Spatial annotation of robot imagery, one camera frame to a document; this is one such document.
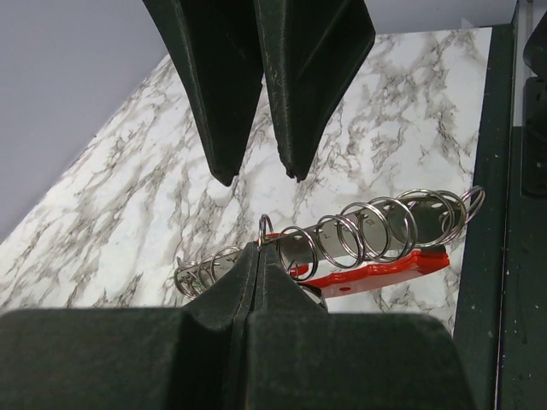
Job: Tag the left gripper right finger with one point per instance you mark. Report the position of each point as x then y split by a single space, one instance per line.
301 357

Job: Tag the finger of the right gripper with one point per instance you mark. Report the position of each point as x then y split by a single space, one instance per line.
215 49
311 52

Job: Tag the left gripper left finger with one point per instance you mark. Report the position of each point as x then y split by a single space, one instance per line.
189 357

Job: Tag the metal key organizer red handle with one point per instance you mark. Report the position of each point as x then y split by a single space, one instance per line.
368 244

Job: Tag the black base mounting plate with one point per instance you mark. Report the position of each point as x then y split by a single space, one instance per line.
500 329

